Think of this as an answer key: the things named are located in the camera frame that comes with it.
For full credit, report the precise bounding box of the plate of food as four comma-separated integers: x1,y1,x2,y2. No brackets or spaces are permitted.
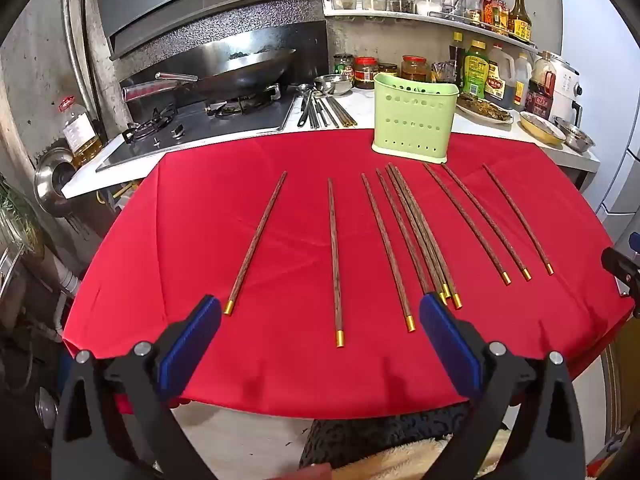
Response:
456,92,515,125

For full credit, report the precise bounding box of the orange sauce jar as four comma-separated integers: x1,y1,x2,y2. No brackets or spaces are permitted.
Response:
401,55,429,83

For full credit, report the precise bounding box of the large steel bowl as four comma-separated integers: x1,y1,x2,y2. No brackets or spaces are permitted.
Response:
552,116,597,154

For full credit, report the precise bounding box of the yellow bowl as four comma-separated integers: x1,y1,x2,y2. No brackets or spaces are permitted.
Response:
519,111,567,146

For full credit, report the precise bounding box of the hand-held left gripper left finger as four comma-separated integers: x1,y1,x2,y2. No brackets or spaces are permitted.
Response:
50,294,223,480

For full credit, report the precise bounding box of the black gas stove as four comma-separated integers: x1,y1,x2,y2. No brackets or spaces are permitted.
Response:
95,87,301,173

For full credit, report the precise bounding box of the green plastic bottle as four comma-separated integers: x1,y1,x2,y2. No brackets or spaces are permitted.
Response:
462,40,490,100

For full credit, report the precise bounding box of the green plant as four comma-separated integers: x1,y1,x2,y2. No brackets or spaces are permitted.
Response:
0,175,46,261

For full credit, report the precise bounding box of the dark patterned cushion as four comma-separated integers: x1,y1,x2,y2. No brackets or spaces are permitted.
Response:
299,402,473,471

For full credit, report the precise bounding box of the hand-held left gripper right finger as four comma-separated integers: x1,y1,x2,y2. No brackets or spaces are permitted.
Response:
419,293,598,480

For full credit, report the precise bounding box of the bundle of metal chopsticks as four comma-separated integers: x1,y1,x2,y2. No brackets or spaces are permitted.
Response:
312,95,358,129

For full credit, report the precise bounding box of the white refrigerator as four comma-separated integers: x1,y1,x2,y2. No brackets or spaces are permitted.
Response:
556,0,640,228

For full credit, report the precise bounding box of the green plastic utensil holder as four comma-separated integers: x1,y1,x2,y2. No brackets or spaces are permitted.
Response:
371,72,460,165

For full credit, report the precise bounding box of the black soy sauce bottle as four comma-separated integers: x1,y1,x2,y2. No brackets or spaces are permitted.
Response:
448,31,467,86

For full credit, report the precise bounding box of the red lid chili jar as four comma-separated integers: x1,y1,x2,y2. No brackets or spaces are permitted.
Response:
354,56,378,90

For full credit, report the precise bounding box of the brown wooden chopstick gold cap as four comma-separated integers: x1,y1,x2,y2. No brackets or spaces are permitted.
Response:
442,163,532,281
482,163,555,276
393,166,463,309
327,178,347,347
422,162,512,287
222,171,289,316
360,173,417,332
375,168,447,306
386,163,452,298

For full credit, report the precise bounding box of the red tablecloth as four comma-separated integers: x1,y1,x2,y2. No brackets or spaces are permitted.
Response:
62,127,638,420

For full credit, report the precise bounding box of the steel wok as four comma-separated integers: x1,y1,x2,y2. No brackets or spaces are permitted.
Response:
122,48,297,104

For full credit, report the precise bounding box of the green label jar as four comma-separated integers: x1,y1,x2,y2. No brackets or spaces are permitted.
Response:
333,53,355,83

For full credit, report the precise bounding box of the grey metal pipe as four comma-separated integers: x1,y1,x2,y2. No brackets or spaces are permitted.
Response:
60,0,101,116

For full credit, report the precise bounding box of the white wall shelf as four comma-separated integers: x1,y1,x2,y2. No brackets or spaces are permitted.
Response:
322,7,540,52

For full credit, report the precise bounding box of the cooking oil bottle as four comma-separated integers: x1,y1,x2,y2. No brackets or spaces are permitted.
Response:
57,97,104,168

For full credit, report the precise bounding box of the yellow cap sauce bottle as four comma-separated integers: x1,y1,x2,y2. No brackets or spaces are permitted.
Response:
492,0,511,33

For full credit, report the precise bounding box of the steel spoon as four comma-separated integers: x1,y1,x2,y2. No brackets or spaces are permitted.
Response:
296,83,321,128

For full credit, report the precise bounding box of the clear plastic jug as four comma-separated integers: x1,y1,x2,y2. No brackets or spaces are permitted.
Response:
512,51,534,111

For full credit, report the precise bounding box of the white drain pipe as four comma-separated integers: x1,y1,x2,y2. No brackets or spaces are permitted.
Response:
42,245,81,296

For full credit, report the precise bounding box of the white kitchen appliance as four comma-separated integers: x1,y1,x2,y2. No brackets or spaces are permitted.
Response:
547,57,585,128

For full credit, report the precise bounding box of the large dark sauce jug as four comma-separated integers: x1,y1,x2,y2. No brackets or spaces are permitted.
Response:
484,42,517,110

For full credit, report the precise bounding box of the small steel bowl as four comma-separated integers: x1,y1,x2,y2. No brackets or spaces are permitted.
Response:
314,74,353,97

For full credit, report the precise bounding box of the tall dark sauce bottle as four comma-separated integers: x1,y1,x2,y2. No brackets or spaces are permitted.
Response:
507,0,532,43

